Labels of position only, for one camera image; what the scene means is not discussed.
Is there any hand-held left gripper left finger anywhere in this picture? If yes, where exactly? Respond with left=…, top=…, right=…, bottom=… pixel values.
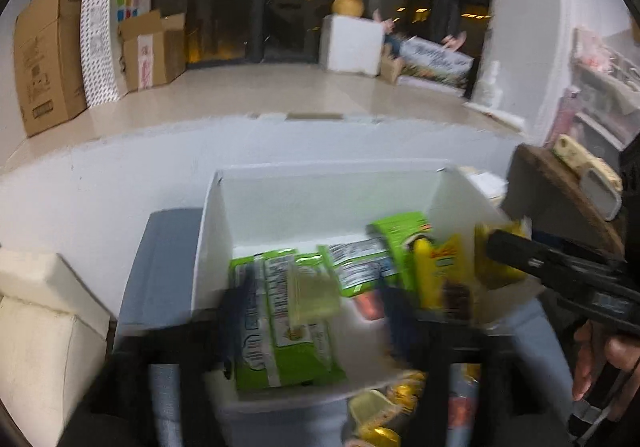
left=60, top=272, right=257, bottom=447

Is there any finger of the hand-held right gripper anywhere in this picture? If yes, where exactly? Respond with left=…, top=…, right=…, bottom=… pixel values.
left=486, top=229, right=576, bottom=285
left=531, top=227, right=623, bottom=264

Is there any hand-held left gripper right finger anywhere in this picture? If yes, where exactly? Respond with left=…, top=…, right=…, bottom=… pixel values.
left=379, top=286, right=572, bottom=447

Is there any yellow snack packet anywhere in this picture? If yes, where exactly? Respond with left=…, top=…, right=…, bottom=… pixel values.
left=474, top=219, right=533, bottom=290

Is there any pink jelly cup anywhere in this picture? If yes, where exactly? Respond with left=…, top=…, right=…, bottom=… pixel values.
left=357, top=292, right=386, bottom=323

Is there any wide green snack packet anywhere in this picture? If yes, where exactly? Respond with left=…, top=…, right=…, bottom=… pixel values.
left=229, top=251, right=348, bottom=390

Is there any green snack packet white label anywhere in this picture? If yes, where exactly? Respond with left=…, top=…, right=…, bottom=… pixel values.
left=320, top=239, right=401, bottom=298

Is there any yellow packet red label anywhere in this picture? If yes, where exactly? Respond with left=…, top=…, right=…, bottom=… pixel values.
left=412, top=232, right=476, bottom=323

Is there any yellow jelly cup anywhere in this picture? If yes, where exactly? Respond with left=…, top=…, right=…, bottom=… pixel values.
left=291, top=267, right=342, bottom=323
left=347, top=389, right=401, bottom=428

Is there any long green seaweed packet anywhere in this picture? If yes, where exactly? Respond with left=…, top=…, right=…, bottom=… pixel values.
left=367, top=212, right=433, bottom=290

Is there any person's right hand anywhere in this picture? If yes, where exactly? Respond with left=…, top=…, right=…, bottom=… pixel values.
left=571, top=322, right=640, bottom=403

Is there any brown side counter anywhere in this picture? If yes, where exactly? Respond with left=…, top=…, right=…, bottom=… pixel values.
left=502, top=143, right=626, bottom=263

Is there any pile of gold wrapped candies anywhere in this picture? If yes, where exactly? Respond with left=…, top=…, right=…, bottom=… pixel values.
left=350, top=369, right=426, bottom=447

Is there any cream printed box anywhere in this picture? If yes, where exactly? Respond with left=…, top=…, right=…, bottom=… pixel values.
left=552, top=133, right=623, bottom=192

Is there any pink floral bag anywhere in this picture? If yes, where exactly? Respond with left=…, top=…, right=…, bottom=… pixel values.
left=575, top=29, right=626, bottom=72

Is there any cream cushion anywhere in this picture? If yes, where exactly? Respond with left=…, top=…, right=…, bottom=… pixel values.
left=0, top=247, right=118, bottom=433

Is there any printed landscape carton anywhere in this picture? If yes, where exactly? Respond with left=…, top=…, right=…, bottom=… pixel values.
left=400, top=38, right=475, bottom=92

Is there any white foam box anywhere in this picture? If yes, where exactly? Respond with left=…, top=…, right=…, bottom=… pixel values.
left=320, top=14, right=383, bottom=78

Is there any small open cardboard box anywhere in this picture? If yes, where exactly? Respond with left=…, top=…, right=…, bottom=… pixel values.
left=118, top=9, right=187, bottom=92

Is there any round yellow fruit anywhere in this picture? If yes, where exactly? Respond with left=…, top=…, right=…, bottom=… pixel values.
left=332, top=0, right=366, bottom=18

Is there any dotted white paper bag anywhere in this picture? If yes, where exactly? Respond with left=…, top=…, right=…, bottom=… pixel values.
left=80, top=0, right=152, bottom=108

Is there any tall cardboard box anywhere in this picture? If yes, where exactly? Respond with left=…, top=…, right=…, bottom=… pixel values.
left=12, top=0, right=90, bottom=138

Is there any white wall rack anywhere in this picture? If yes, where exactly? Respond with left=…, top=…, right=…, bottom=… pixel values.
left=570, top=27, right=640, bottom=152

